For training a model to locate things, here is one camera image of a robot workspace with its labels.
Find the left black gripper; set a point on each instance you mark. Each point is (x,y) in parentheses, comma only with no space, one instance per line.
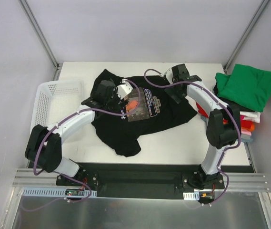
(117,105)

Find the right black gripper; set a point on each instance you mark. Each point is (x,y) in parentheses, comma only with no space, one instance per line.
(173,93)

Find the black graphic t-shirt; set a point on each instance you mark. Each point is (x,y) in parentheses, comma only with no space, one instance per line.
(150,110)

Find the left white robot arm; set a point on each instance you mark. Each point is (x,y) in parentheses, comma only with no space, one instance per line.
(44,148)

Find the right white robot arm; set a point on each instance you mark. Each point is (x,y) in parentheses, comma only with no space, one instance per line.
(223,125)

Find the white plastic basket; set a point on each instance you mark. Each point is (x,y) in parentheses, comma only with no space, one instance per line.
(56,100)

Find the green folded t-shirt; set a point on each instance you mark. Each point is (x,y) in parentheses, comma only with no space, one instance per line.
(247,86)

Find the black folded t-shirt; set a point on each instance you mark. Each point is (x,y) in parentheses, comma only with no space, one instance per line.
(229,102)

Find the white folded t-shirt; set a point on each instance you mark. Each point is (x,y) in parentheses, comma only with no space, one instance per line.
(251,116)

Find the orange folded t-shirt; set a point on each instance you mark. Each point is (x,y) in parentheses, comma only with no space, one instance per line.
(248,125)

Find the light blue folded t-shirt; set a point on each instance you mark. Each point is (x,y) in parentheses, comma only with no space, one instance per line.
(244,138)

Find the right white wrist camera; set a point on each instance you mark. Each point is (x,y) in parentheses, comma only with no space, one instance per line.
(168,75)

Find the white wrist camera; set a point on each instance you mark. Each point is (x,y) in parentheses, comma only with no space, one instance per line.
(168,75)
(124,89)

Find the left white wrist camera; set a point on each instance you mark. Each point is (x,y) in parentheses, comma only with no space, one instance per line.
(124,89)

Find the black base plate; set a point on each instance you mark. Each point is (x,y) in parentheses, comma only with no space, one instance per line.
(139,180)

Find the right aluminium corner post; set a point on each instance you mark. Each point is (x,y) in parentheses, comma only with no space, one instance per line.
(246,34)

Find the aluminium corner post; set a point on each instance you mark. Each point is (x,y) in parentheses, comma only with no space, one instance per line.
(41,37)
(246,34)

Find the left aluminium corner post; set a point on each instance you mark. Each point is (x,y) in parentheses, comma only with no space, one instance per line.
(41,37)

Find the aluminium rail frame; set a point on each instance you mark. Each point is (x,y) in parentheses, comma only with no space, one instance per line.
(238,178)

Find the right slotted cable duct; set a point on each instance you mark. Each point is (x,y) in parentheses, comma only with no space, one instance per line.
(191,195)

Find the slotted cable duct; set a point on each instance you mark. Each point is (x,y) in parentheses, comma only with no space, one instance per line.
(191,195)
(57,192)

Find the left slotted cable duct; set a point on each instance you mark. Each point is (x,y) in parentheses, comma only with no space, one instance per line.
(57,192)

